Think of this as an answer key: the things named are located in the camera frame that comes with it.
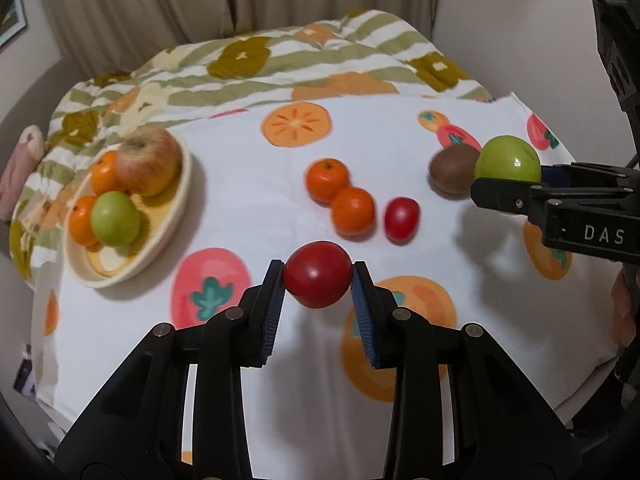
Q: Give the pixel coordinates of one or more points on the purple printed box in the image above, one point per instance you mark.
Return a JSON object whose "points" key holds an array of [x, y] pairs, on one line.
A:
{"points": [[25, 375]]}

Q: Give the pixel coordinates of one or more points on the yellow-red apple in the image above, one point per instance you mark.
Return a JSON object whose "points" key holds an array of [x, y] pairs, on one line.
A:
{"points": [[150, 160]]}

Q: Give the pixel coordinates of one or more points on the green striped floral blanket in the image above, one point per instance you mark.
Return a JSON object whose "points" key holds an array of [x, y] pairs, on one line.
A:
{"points": [[310, 70]]}

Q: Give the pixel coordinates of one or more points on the yellow duck print plate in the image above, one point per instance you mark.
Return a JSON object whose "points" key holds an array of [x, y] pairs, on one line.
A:
{"points": [[150, 230]]}

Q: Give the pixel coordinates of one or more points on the black tripod stand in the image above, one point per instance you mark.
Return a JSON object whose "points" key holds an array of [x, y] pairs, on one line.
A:
{"points": [[617, 65]]}

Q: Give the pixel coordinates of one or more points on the green apple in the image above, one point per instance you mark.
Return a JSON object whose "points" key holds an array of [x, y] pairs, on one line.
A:
{"points": [[116, 219], [505, 160]]}

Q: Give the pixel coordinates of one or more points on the person's right hand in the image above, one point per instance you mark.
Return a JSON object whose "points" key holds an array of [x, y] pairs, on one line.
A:
{"points": [[625, 305]]}

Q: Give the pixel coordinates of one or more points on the wall poster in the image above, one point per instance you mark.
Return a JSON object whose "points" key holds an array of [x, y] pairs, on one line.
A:
{"points": [[11, 22]]}

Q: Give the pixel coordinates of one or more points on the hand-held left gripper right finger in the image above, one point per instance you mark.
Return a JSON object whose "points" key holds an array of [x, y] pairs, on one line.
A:
{"points": [[362, 310]]}

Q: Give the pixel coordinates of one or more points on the small tangerine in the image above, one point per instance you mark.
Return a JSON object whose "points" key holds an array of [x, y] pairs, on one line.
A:
{"points": [[353, 211], [327, 180]]}

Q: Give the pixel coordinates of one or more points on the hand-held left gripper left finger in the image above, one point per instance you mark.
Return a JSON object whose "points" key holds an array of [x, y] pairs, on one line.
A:
{"points": [[272, 305]]}

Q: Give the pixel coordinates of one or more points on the grey bed headboard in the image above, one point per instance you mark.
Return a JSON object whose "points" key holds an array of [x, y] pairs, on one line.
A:
{"points": [[50, 90]]}

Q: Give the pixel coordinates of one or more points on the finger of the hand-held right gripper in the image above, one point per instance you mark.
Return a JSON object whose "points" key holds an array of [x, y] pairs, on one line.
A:
{"points": [[500, 197], [585, 175]]}

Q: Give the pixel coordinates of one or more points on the red cherry tomato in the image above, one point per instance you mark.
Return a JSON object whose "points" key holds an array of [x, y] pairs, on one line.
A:
{"points": [[401, 217]]}

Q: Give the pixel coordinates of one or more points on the brown kiwi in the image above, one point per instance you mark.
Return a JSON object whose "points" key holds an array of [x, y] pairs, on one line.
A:
{"points": [[452, 170]]}

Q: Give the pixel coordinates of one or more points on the white fruit print cloth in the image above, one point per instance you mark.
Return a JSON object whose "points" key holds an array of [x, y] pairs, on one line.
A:
{"points": [[310, 410]]}

